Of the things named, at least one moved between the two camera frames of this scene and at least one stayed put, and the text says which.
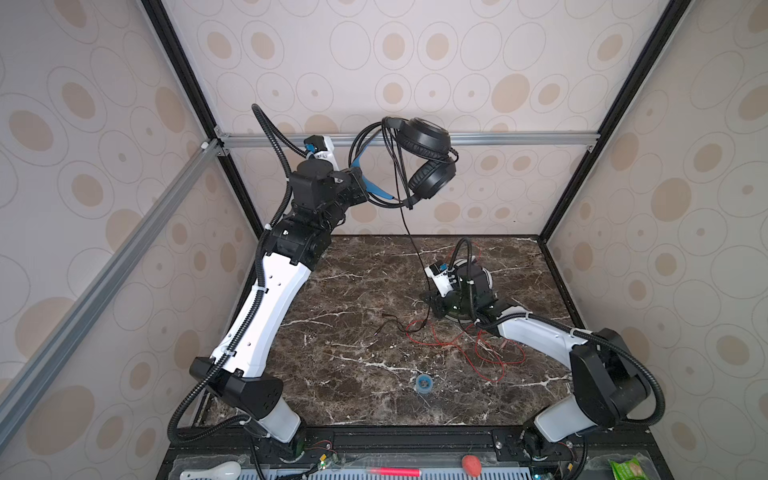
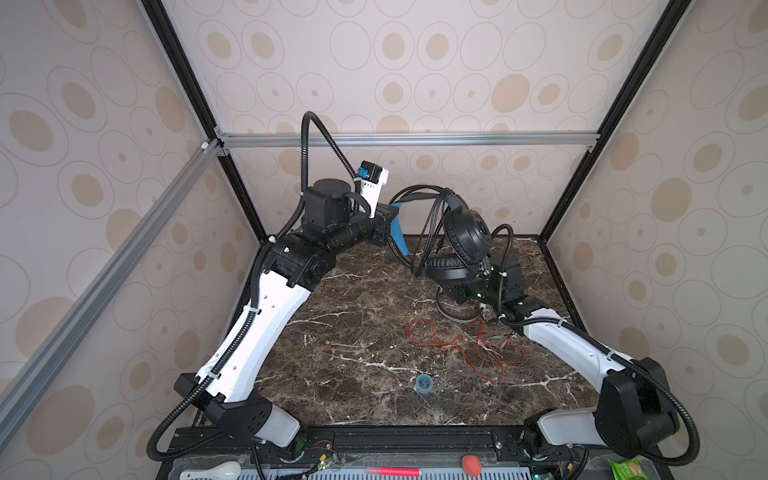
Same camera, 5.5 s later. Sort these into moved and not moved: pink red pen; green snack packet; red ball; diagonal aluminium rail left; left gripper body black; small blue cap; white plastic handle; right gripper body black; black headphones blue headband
Moved: right gripper body black; left gripper body black; black headphones blue headband
Not moved: red ball; pink red pen; diagonal aluminium rail left; white plastic handle; small blue cap; green snack packet
